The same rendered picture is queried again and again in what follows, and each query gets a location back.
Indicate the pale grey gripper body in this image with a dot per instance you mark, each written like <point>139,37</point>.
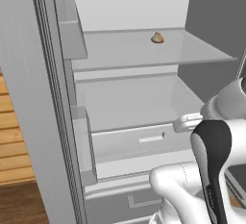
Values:
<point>187,122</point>

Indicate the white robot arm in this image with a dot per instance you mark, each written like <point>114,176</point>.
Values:
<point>179,186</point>

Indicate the glass fridge shelf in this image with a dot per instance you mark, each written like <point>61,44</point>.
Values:
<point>134,103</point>
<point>128,50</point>

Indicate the white fridge drawer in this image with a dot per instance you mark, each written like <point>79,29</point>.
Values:
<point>121,144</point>

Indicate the grey fridge drawer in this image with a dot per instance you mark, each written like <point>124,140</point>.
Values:
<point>109,207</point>

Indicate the grey fridge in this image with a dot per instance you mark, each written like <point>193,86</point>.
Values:
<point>128,3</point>

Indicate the grey fridge door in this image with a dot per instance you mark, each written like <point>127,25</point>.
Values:
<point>25,74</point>

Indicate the tall grey door bin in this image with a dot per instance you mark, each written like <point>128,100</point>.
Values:
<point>84,144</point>

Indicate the small grey door bin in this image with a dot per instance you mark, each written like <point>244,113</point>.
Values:
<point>72,38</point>

